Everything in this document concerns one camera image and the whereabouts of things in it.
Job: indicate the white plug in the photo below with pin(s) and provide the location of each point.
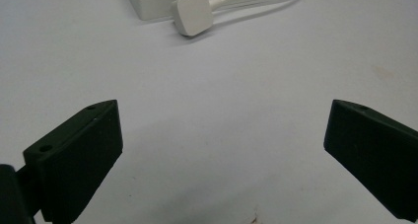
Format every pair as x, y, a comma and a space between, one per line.
192, 13

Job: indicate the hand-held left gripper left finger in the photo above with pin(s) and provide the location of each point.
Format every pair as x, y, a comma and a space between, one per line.
75, 161

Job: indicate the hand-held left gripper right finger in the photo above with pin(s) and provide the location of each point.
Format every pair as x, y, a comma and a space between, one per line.
374, 151

